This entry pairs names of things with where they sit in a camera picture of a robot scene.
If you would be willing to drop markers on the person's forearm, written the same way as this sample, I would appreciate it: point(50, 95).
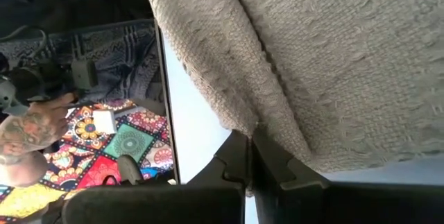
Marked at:
point(21, 170)

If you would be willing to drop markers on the small white box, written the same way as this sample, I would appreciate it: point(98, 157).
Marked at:
point(104, 121)

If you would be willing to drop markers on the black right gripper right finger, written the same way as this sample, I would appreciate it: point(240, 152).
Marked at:
point(312, 206)

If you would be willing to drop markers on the colourful mandala cloth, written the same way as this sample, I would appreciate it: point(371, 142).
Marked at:
point(132, 144)

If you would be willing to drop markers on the blue-grey patterned blanket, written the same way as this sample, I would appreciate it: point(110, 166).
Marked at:
point(121, 54)

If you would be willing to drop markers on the grey power adapter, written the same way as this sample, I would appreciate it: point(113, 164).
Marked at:
point(84, 75)

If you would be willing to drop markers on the beige woven towel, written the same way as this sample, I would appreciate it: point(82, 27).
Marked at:
point(329, 61)

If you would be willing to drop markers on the person's hand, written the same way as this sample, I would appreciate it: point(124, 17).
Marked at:
point(31, 127)

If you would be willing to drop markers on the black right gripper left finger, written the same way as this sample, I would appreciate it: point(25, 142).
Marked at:
point(173, 206)

